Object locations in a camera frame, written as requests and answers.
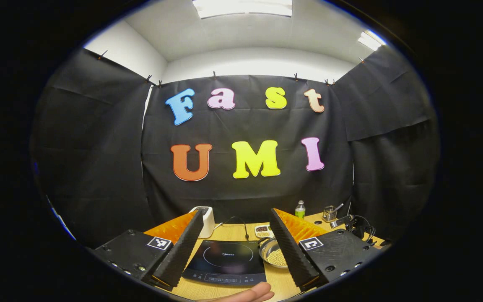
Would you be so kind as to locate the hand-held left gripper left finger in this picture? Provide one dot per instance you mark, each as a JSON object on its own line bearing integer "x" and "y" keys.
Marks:
{"x": 180, "y": 251}

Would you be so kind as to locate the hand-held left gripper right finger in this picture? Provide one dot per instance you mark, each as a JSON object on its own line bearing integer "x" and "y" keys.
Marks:
{"x": 292, "y": 251}

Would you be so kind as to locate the stainless steel pot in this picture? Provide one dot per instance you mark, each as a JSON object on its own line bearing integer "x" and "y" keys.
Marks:
{"x": 268, "y": 249}

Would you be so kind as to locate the black induction cooktop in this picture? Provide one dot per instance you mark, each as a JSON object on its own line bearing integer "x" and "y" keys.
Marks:
{"x": 224, "y": 260}

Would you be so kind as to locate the pile of soybeans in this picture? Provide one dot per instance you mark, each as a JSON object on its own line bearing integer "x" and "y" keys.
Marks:
{"x": 278, "y": 259}

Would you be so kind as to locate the white divided bean dish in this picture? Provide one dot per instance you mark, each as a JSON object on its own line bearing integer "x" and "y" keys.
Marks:
{"x": 262, "y": 230}

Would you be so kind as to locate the white toaster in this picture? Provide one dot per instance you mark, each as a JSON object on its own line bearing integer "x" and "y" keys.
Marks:
{"x": 209, "y": 222}

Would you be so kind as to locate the green label plastic bottle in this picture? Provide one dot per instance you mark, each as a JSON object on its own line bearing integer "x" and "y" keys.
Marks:
{"x": 300, "y": 212}

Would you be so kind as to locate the black backdrop cloth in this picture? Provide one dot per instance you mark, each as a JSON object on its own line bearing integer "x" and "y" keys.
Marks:
{"x": 99, "y": 147}

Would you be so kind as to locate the small ceiling light panel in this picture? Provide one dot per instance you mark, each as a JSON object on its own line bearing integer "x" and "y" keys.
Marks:
{"x": 370, "y": 40}

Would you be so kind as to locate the large ceiling light panel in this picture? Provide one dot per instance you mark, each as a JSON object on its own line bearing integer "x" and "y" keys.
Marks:
{"x": 241, "y": 7}

